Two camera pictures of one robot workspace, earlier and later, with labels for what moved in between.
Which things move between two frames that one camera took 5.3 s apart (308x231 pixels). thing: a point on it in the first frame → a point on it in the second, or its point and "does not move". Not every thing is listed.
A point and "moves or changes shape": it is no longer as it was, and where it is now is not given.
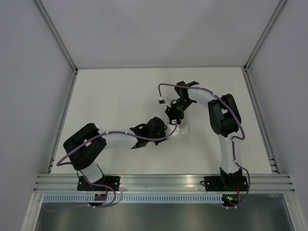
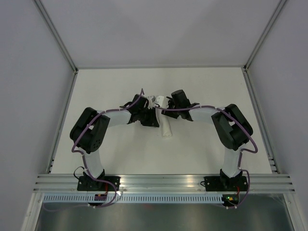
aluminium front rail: (53, 183) does not move
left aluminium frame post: (48, 20) does not move
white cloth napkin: (184, 129) moves or changes shape
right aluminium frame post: (280, 5) does not move
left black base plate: (112, 182) does not move
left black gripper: (163, 130) → (152, 121)
